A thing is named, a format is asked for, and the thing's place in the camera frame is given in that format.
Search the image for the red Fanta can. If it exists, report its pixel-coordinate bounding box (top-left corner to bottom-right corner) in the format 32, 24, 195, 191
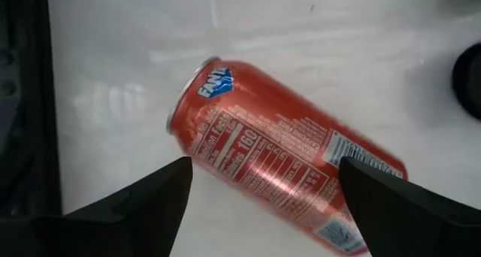
166, 56, 409, 257

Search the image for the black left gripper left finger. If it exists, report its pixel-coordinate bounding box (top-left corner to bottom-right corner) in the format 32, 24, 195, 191
0, 156, 194, 257

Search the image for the tall grey slim can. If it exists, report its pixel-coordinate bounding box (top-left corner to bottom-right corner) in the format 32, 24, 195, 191
452, 41, 481, 122

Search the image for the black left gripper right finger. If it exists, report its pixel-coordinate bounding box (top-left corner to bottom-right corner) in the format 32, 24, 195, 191
339, 157, 481, 257

